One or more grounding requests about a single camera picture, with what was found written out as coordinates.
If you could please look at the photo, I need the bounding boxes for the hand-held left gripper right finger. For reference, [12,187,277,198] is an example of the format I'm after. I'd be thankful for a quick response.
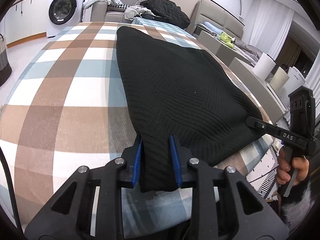
[169,135,289,240]

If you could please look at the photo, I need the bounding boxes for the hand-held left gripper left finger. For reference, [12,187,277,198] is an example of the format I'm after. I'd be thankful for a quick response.
[24,135,144,240]

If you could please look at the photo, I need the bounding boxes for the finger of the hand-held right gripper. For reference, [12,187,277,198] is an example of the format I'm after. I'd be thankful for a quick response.
[246,116,278,137]

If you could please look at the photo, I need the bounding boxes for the black knit sweater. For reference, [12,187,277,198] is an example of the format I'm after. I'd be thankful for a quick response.
[116,26,264,193]

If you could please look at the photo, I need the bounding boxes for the person's right forearm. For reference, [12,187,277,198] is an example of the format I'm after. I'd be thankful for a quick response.
[279,177,316,230]

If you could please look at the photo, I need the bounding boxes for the person's right hand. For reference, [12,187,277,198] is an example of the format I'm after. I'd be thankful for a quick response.
[276,146,310,187]

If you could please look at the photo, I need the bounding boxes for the grey low cabinet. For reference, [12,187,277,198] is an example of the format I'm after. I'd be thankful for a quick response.
[229,57,288,120]

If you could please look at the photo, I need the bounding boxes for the white air purifier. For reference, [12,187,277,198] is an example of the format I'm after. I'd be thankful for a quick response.
[287,66,307,91]

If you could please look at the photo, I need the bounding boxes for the beige flat panel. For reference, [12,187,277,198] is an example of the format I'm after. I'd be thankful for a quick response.
[270,66,290,92]

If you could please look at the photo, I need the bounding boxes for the patterned rug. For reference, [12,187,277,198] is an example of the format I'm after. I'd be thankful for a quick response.
[246,150,281,201]

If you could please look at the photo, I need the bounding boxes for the paper towel roll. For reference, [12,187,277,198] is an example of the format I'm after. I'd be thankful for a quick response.
[252,53,275,80]

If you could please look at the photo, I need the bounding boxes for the grey bedding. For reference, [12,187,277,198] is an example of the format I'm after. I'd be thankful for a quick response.
[232,40,263,61]

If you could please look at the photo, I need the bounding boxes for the grey side cabinet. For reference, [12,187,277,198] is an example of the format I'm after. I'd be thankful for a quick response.
[197,31,255,66]

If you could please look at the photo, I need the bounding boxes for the white curtain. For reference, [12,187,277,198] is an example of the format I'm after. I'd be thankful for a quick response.
[249,0,295,60]

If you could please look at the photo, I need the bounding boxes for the plaid blanket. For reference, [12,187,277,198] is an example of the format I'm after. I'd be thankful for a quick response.
[0,21,278,230]

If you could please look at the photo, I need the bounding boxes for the light blue pillow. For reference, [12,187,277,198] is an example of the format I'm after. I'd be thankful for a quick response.
[204,21,223,35]

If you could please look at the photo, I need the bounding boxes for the padded bed headboard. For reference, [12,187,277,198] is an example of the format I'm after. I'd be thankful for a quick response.
[189,0,244,40]

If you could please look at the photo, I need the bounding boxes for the blue checked cloth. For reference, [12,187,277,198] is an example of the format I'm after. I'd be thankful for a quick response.
[132,17,187,32]

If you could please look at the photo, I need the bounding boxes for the black quilted jacket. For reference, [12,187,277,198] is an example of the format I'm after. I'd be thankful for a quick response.
[139,0,190,29]

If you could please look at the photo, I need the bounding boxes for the grey sofa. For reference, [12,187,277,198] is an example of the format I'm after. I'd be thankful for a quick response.
[90,0,193,33]

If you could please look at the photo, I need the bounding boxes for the white crumpled cloth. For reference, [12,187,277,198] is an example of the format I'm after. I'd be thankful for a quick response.
[124,5,153,20]

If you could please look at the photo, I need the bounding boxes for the houndstooth cushion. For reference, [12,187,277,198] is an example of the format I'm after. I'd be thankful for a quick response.
[107,2,130,9]

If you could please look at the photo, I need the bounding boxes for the white washing machine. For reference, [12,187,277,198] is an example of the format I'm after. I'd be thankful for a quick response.
[46,0,90,38]

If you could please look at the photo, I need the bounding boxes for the woven laundry basket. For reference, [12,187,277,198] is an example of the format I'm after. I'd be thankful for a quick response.
[0,34,12,87]

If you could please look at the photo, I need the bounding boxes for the light blue throw blanket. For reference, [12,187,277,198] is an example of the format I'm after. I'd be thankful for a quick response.
[83,0,120,10]

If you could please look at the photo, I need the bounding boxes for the white base cabinets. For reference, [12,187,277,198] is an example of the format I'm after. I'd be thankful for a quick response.
[4,0,49,47]

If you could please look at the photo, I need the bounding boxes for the black cable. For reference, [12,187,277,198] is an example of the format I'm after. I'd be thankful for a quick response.
[0,147,21,230]

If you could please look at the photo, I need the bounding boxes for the white charging cable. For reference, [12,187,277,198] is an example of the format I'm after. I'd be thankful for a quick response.
[121,0,150,23]

